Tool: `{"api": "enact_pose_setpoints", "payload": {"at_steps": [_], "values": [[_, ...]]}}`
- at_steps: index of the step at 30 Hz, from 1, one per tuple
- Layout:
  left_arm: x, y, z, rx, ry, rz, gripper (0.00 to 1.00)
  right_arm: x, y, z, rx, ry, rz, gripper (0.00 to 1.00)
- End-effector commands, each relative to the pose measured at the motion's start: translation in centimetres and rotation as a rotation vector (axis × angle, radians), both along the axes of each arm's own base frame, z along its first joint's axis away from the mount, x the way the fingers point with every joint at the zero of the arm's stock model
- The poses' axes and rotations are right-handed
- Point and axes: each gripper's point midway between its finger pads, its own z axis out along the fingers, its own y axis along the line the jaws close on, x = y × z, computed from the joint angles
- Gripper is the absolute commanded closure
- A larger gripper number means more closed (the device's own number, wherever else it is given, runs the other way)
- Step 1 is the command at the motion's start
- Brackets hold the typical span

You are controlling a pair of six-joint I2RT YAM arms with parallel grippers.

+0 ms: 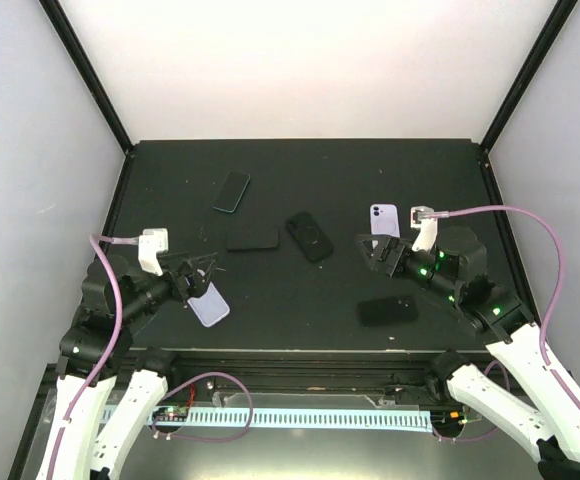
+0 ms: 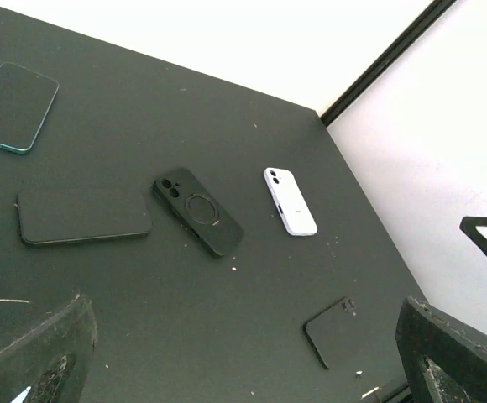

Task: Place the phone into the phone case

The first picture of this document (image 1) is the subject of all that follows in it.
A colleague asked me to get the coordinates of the lilac phone case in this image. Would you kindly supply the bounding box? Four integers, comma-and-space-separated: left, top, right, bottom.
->
187, 282, 230, 328

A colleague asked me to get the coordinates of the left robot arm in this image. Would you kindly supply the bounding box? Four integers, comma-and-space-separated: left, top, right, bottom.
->
37, 253, 216, 479

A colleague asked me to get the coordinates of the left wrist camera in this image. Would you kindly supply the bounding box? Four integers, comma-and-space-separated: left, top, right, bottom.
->
138, 228, 169, 276

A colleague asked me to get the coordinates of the teal edged phone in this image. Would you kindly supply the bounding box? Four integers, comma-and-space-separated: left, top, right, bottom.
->
213, 171, 251, 214

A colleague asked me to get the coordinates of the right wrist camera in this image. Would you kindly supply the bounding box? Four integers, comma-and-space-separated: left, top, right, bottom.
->
410, 206, 438, 252

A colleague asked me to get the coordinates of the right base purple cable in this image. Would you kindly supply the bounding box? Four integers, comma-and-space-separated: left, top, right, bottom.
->
432, 359, 509, 445

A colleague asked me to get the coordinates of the lilac magsafe cased phone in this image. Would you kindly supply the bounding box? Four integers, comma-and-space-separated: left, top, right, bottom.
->
369, 204, 400, 238

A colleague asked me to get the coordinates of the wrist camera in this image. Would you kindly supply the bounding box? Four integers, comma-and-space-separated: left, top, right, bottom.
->
138, 228, 169, 276
410, 206, 438, 252

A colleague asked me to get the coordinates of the white slotted cable duct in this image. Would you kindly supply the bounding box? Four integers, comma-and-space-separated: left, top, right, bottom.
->
97, 405, 432, 431

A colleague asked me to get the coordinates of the small circuit board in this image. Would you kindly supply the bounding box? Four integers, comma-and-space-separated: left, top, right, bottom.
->
152, 405, 189, 424

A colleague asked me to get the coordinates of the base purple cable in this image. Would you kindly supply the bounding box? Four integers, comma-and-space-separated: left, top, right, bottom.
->
149, 371, 254, 444
432, 359, 509, 445

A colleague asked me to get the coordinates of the black flat phone case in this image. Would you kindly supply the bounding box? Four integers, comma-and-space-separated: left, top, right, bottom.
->
226, 224, 280, 252

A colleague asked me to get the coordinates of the black magsafe phone case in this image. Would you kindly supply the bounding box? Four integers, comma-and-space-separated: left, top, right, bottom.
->
286, 211, 334, 262

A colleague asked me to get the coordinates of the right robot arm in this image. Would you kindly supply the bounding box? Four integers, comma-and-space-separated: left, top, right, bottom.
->
356, 227, 580, 479

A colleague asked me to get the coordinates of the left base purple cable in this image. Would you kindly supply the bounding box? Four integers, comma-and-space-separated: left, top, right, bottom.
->
149, 371, 254, 444

